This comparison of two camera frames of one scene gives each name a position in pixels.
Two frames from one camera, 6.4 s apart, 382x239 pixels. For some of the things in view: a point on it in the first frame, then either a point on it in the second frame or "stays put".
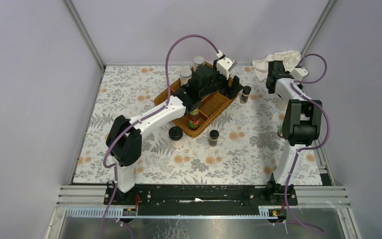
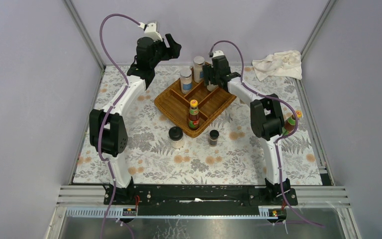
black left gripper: [223, 83] -> [166, 48]
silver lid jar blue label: [185, 74] stays put
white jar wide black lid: [175, 134] stays put
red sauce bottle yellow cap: [194, 118] stays put
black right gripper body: [287, 72] -> [215, 76]
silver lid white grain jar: [198, 60] stays put
